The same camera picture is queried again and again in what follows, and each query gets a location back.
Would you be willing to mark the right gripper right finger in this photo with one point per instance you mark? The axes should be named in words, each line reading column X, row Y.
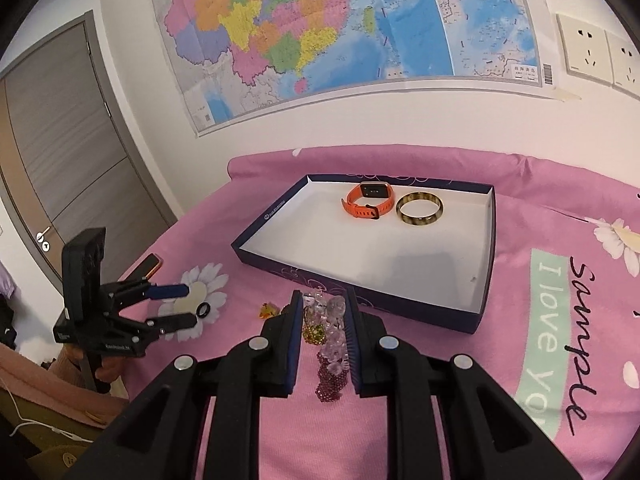
column 445, row 419

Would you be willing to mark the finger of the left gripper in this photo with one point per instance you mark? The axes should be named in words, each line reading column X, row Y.
column 167, row 291
column 169, row 324

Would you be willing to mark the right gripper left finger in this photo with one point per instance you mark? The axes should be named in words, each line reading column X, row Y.
column 200, row 419

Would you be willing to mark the tortoiseshell bangle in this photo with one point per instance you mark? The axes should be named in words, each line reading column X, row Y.
column 419, row 208

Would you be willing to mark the orange smart watch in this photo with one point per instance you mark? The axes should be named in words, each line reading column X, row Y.
column 369, row 200

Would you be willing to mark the person's left hand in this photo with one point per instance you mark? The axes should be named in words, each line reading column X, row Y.
column 110, row 370

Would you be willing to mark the orange edged phone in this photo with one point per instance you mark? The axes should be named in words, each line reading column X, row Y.
column 146, row 268

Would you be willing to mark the yellow amber charm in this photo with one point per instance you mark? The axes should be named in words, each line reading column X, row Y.
column 268, row 310

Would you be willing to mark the grey door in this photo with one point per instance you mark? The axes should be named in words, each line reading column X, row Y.
column 68, row 160

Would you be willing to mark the dark purple shallow box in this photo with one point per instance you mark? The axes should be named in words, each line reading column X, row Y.
column 437, row 274

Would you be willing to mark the colourful wall map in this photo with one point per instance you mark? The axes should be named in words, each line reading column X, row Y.
column 236, row 58

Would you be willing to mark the white wall socket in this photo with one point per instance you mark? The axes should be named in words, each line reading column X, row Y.
column 585, row 50
column 625, row 64

